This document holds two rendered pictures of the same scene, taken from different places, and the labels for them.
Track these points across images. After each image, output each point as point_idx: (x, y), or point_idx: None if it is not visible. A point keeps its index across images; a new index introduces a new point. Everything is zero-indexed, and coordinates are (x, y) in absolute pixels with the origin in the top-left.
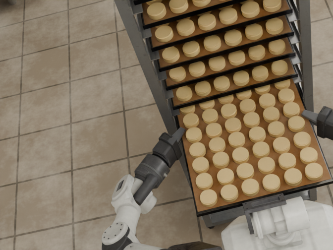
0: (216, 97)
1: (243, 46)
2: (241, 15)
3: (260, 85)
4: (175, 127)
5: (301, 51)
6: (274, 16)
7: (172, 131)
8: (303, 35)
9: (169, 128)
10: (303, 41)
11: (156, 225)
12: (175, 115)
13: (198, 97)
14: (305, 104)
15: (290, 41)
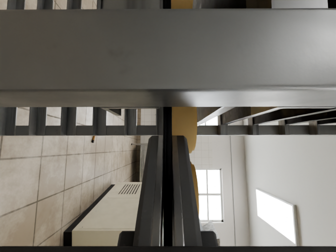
0: (215, 114)
1: (290, 118)
2: None
3: (199, 124)
4: (159, 107)
5: (234, 134)
6: (296, 123)
7: (111, 101)
8: (255, 135)
9: (157, 98)
10: (247, 135)
11: None
12: (267, 111)
13: None
14: (145, 135)
15: (253, 131)
